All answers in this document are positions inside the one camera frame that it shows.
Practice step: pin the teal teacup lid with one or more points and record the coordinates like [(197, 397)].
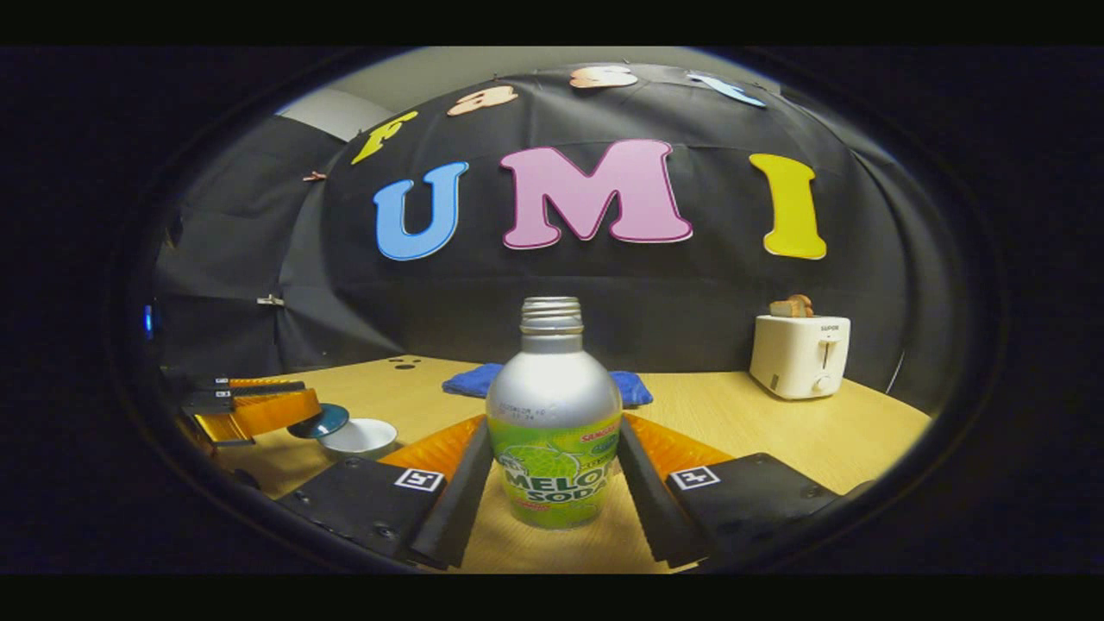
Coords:
[(323, 423)]

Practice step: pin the silver green water bottle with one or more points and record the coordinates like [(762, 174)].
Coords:
[(552, 388)]

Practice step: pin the blue towel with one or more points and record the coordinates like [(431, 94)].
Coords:
[(470, 381)]

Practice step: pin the black backdrop cloth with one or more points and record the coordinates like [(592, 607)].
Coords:
[(604, 293)]

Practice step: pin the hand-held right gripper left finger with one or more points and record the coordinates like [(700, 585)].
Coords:
[(453, 492)]

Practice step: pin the white teal teacup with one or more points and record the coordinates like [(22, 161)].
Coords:
[(358, 435)]

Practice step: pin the bread slice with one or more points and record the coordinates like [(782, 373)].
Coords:
[(792, 306)]

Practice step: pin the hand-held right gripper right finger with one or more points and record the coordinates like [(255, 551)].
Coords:
[(651, 500)]

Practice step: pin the silver metal clip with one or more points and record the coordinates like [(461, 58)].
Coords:
[(270, 300)]

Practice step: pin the white toaster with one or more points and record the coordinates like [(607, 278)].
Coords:
[(798, 354)]

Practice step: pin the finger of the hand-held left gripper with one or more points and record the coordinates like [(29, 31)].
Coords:
[(259, 387), (276, 414)]

